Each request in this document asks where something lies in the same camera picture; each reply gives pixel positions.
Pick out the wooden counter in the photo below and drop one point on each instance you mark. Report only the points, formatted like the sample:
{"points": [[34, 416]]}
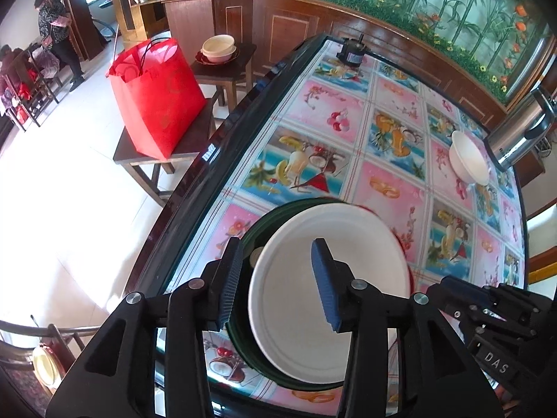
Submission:
{"points": [[196, 17]]}

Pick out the wooden stool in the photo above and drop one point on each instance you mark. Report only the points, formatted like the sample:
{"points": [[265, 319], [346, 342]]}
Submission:
{"points": [[196, 133], [226, 73]]}

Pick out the flower and bamboo wall panel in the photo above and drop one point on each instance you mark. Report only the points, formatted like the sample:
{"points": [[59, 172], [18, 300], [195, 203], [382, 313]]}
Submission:
{"points": [[435, 13]]}

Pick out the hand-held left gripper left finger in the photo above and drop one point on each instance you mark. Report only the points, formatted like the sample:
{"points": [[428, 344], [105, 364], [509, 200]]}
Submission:
{"points": [[230, 283]]}

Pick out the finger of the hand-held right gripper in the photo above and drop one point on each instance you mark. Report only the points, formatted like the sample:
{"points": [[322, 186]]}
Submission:
{"points": [[457, 296], [518, 305]]}

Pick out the small black motor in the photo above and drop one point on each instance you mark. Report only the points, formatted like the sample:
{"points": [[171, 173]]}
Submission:
{"points": [[351, 54]]}

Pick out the cream bowl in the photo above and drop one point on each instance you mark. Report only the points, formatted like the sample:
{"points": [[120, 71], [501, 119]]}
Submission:
{"points": [[219, 48]]}

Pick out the cream plate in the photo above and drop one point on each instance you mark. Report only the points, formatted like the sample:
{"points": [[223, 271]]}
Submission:
{"points": [[43, 368]]}

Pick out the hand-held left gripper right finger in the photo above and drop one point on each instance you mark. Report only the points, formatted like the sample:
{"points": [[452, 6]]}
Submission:
{"points": [[324, 283]]}

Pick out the small red plate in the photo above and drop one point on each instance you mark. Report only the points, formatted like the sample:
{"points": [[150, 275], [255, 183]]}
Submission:
{"points": [[236, 55]]}

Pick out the red gift bag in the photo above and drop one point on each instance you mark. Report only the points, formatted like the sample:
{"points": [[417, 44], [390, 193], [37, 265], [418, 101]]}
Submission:
{"points": [[156, 104]]}

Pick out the dark green plastic bowl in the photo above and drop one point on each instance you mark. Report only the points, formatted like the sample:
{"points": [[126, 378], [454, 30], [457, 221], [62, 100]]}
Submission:
{"points": [[235, 348]]}

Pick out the stainless steel thermos jug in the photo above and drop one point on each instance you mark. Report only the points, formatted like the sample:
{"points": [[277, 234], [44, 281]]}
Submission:
{"points": [[518, 139]]}

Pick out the wooden chair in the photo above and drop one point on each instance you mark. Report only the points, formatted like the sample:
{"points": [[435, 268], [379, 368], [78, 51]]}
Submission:
{"points": [[21, 387]]}

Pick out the white disposable bowl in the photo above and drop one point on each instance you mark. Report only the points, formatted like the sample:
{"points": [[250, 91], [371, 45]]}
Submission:
{"points": [[287, 305], [470, 156]]}

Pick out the pink plastic bag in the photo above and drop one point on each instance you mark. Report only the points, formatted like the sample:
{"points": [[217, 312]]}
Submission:
{"points": [[43, 59]]}

